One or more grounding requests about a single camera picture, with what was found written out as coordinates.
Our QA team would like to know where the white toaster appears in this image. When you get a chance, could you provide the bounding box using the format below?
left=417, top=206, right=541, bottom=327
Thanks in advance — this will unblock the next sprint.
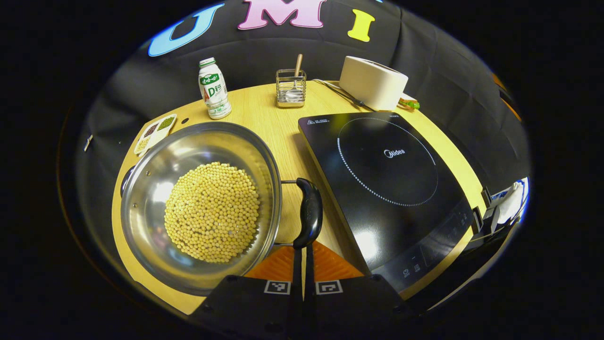
left=339, top=56, right=409, bottom=111

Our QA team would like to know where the white divided dish of beans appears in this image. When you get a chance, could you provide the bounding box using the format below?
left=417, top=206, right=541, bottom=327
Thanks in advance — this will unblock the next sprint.
left=134, top=113, right=178, bottom=157

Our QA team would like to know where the black backdrop cloth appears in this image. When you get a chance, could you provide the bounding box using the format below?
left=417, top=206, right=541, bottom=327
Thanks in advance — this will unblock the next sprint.
left=75, top=0, right=531, bottom=265

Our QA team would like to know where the white drink bottle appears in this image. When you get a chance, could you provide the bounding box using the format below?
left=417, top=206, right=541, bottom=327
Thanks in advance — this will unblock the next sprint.
left=198, top=57, right=232, bottom=120

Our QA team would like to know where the wire utensil holder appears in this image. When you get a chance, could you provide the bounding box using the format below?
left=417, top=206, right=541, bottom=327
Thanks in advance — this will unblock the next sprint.
left=276, top=69, right=307, bottom=108

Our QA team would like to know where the steel pot with black handle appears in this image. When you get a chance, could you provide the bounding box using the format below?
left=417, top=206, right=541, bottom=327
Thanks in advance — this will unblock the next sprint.
left=119, top=121, right=324, bottom=297

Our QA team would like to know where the black induction cooktop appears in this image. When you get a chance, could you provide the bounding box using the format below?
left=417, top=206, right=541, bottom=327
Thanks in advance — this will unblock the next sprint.
left=298, top=112, right=475, bottom=293

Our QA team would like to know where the pile of soybeans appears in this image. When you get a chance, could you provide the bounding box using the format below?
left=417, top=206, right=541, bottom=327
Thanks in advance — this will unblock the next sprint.
left=164, top=162, right=261, bottom=264

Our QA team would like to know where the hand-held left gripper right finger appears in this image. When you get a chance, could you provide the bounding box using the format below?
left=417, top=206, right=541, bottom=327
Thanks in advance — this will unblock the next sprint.
left=304, top=241, right=420, bottom=340

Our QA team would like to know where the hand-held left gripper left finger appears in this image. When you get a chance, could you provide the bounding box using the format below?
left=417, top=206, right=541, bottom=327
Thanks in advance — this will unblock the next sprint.
left=189, top=246, right=305, bottom=340

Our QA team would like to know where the wooden-handled spoon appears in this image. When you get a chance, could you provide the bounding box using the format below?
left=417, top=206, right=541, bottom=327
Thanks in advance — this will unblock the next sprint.
left=285, top=53, right=304, bottom=102

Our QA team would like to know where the toaster power cable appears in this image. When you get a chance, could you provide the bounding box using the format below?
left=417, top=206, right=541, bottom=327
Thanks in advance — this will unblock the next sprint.
left=312, top=78, right=373, bottom=111

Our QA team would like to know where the black clamp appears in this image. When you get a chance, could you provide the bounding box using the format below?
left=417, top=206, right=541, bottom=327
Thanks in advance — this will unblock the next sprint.
left=472, top=187, right=502, bottom=235

